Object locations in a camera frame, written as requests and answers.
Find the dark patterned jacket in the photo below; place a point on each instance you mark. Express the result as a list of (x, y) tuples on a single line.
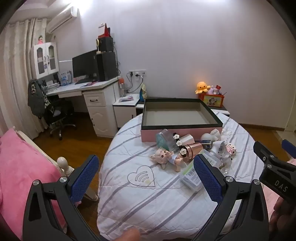
[(37, 97)]

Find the black office chair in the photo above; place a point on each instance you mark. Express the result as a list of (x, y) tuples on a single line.
[(59, 111)]

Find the black computer monitor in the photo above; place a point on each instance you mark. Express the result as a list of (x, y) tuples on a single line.
[(84, 64)]

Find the clear labelled swab box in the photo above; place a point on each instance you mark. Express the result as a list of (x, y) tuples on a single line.
[(190, 179)]

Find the white bed frame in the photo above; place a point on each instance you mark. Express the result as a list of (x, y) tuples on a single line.
[(63, 164)]

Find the pink box with dark rim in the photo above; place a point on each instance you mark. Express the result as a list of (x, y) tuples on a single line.
[(150, 134)]

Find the black hair clip white flowers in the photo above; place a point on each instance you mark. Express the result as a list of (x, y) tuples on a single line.
[(179, 143)]

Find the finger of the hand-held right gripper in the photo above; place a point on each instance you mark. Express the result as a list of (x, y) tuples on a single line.
[(289, 148), (277, 178)]

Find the pink blanket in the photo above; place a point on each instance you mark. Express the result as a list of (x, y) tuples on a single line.
[(20, 173)]

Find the cream curtain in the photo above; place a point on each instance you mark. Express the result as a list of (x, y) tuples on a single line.
[(13, 69)]

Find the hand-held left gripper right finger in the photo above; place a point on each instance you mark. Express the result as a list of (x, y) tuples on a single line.
[(207, 179)]

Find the clear glass bottle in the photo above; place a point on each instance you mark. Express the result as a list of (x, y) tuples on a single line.
[(224, 165)]

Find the yellow octopus plush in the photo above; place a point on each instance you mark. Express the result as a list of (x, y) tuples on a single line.
[(201, 87)]

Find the pink-haired doll figure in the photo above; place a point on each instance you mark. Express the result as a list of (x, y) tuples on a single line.
[(163, 157)]

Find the small blue glitter box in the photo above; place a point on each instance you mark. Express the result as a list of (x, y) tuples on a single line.
[(206, 144)]

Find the white desk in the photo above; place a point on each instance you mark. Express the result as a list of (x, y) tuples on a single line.
[(101, 102)]

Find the red storage box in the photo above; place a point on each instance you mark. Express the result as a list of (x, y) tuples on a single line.
[(212, 100)]

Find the rose gold tin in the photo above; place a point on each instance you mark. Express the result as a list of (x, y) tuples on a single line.
[(193, 151)]

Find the dark-topped nightstand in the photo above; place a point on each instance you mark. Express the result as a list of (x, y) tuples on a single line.
[(222, 109)]

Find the red paper item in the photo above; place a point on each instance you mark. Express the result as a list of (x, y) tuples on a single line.
[(106, 31)]

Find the black keyboard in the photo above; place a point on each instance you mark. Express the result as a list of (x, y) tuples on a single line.
[(82, 81)]

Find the pink brick figure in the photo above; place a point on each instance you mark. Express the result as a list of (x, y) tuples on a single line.
[(231, 148)]

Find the black speaker box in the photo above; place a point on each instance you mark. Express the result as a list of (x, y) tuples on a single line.
[(106, 44)]

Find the small doll in pink dress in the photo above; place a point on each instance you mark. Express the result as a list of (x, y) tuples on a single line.
[(40, 39)]

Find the snack bag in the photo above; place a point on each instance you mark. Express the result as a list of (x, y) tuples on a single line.
[(143, 92)]

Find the person's right hand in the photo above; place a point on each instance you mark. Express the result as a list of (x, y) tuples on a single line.
[(278, 210)]

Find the black computer tower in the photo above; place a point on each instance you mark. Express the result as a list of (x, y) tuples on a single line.
[(106, 66)]

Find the white nightstand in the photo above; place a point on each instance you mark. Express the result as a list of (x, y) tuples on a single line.
[(123, 113)]

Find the white cup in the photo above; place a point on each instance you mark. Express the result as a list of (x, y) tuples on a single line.
[(187, 139)]

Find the person's knee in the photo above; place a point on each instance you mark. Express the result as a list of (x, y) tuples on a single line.
[(128, 235)]

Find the clear teal plastic container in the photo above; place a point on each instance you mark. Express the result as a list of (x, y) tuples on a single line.
[(164, 140)]

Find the small pink plush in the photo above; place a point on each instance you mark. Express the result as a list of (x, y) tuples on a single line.
[(214, 90)]

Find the orange-capped bottle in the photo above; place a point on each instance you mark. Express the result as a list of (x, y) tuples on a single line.
[(122, 88)]

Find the white wall outlet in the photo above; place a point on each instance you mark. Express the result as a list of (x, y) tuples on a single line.
[(137, 73)]

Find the white plaster figurine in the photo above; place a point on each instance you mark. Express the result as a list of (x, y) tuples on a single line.
[(212, 135)]

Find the white glass-door cabinet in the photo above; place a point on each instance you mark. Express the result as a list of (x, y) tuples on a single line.
[(45, 60)]

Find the books on nightstand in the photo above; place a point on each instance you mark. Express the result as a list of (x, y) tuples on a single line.
[(126, 98)]

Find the white instant camera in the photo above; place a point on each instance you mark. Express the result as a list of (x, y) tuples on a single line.
[(218, 148)]

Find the white air conditioner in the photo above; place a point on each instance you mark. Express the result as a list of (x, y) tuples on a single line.
[(61, 19)]

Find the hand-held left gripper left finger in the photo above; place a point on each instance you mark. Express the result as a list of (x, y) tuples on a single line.
[(84, 178)]

